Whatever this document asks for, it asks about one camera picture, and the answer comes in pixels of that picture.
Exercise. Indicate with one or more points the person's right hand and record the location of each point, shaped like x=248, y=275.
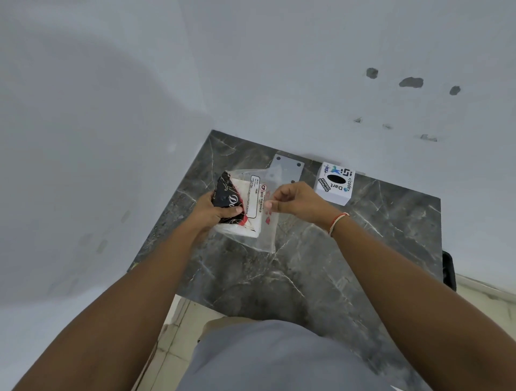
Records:
x=306, y=203

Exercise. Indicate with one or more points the person's left thumb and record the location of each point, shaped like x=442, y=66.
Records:
x=230, y=212

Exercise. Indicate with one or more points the black chair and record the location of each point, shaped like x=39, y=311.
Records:
x=449, y=270

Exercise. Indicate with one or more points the person's right thumb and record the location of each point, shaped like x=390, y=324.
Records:
x=273, y=206

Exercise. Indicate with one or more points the grey shirt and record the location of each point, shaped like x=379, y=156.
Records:
x=274, y=358

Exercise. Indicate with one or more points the person's left forearm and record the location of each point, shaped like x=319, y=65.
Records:
x=121, y=310

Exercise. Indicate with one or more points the white tissue box with stickers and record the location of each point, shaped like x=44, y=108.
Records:
x=336, y=187

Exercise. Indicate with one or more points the grey metal mounting plate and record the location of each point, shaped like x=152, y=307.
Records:
x=287, y=169

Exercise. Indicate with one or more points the red and white wrist thread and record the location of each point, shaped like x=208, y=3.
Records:
x=337, y=222

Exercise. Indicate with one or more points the person's right forearm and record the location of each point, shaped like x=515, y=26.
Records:
x=419, y=306

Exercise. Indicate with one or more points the person's left hand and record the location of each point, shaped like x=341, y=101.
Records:
x=205, y=215

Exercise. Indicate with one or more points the tissue packet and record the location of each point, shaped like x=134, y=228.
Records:
x=252, y=201

